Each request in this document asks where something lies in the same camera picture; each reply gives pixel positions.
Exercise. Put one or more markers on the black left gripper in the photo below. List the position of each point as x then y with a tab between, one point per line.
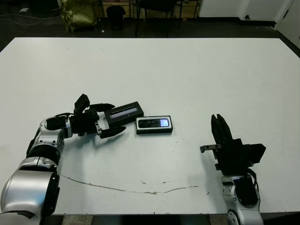
84	124

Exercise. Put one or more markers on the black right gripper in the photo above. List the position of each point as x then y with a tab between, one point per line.
232	159

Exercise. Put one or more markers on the black box lid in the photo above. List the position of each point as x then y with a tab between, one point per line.
124	114

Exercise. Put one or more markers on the slim black camera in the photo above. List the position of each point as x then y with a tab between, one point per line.
150	123

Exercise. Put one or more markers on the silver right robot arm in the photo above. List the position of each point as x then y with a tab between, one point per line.
243	201

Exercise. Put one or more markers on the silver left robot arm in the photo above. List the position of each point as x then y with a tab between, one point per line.
30	187

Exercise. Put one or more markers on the black box base white insert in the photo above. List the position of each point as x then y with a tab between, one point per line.
153	131

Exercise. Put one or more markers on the black trash bin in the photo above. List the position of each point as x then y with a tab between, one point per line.
115	17

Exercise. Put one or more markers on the yellow-green plastic bag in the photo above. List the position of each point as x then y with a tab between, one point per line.
78	15

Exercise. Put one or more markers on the black office chair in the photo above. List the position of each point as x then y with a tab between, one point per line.
157	4

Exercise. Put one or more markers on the white door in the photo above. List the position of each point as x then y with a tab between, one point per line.
290	21

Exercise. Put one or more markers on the white paper sheet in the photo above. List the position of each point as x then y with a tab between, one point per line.
24	9

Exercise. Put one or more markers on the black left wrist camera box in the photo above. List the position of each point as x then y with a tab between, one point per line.
82	103

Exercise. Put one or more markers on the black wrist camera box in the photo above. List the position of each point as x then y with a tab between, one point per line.
82	103
256	153

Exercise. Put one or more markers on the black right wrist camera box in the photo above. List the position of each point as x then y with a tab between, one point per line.
256	153

